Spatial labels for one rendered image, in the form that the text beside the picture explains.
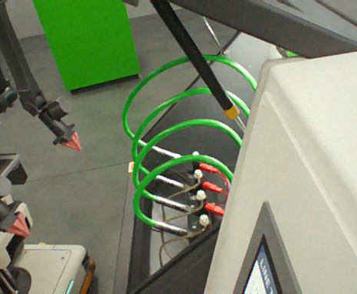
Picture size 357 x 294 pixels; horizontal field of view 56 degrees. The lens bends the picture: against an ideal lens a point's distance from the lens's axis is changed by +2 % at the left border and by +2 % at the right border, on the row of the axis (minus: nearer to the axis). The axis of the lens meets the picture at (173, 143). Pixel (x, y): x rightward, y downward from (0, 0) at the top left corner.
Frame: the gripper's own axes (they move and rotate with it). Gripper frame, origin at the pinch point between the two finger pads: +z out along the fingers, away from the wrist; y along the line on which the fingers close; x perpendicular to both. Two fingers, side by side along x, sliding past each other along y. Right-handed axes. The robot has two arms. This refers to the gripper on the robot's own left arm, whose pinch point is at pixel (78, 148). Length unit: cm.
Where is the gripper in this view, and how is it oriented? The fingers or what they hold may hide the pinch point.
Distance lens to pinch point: 139.8
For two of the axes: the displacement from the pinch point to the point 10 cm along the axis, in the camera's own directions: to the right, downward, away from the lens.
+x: -8.3, 3.8, 4.1
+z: 5.5, 7.2, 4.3
